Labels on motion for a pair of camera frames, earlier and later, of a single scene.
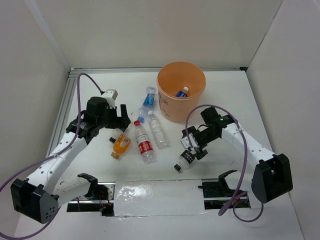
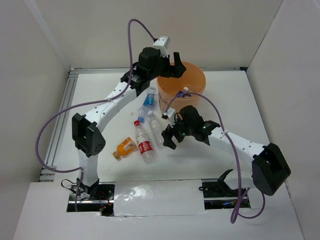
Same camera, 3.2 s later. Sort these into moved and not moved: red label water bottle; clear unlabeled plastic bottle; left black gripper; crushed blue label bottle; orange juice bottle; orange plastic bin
Moved: left black gripper; orange juice bottle
Not moved: red label water bottle; crushed blue label bottle; orange plastic bin; clear unlabeled plastic bottle
